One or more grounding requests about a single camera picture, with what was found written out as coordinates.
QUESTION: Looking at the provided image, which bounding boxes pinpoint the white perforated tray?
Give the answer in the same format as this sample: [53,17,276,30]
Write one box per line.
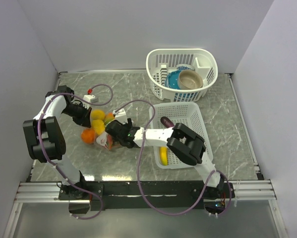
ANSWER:
[149,101,214,169]

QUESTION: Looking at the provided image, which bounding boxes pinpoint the white dish rack basket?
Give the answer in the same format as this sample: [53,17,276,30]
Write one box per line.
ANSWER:
[146,49,218,102]

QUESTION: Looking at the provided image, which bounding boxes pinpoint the fake dark purple eggplant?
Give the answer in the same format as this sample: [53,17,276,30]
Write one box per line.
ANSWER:
[160,117,175,128]

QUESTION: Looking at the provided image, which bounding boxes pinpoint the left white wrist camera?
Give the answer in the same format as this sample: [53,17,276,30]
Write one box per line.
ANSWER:
[83,89,99,104]

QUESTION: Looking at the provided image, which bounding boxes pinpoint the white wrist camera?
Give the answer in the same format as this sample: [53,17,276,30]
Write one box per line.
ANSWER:
[83,89,99,104]
[113,108,127,124]

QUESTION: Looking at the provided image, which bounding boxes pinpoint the blue patterned white dish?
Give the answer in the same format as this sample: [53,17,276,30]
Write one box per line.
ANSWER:
[176,64,195,71]

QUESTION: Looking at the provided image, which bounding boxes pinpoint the clear zip top bag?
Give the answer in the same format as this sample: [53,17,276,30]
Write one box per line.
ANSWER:
[81,109,120,151]

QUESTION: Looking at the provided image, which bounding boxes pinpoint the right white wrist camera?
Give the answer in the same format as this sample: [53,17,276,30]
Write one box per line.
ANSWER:
[113,108,127,124]

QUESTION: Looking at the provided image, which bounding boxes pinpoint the aluminium frame rail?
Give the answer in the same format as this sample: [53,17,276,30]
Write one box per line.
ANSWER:
[14,180,277,203]

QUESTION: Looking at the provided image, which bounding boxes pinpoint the fake yellow banana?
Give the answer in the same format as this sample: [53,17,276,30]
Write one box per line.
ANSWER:
[159,147,168,166]

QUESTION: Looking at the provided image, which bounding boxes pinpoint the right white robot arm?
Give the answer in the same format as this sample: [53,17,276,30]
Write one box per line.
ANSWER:
[105,120,224,199]

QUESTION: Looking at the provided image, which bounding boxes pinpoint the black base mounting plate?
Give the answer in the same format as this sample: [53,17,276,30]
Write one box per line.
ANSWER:
[59,180,235,213]

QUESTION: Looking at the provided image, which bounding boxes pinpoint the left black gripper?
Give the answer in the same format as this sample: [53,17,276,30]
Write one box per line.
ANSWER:
[62,103,92,128]

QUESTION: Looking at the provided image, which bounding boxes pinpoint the fake yellow bell pepper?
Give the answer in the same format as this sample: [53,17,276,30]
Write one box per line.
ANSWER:
[91,120,105,136]

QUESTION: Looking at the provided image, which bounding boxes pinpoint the fake green orange mango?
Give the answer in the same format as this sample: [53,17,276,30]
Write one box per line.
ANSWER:
[104,113,115,126]

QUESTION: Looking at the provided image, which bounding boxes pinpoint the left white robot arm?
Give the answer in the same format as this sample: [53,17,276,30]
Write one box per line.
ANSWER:
[23,86,91,199]

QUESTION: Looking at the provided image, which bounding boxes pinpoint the beige ceramic bowl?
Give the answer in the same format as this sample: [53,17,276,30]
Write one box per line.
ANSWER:
[178,69,203,90]

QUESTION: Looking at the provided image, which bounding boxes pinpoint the blue ceramic plate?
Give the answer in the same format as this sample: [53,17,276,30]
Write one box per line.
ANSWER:
[165,70,181,90]

